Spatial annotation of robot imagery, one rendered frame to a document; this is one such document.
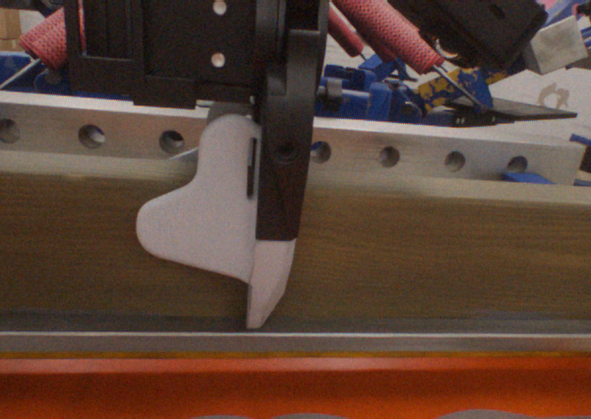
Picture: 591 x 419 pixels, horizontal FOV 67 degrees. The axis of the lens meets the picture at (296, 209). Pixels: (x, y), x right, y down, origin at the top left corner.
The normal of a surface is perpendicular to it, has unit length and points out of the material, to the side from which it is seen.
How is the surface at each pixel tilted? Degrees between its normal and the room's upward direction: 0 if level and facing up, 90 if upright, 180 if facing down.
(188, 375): 0
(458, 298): 90
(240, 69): 90
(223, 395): 0
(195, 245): 84
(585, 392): 0
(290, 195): 103
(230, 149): 84
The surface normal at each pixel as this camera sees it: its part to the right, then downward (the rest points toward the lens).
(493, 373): 0.11, -0.93
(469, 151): 0.13, 0.37
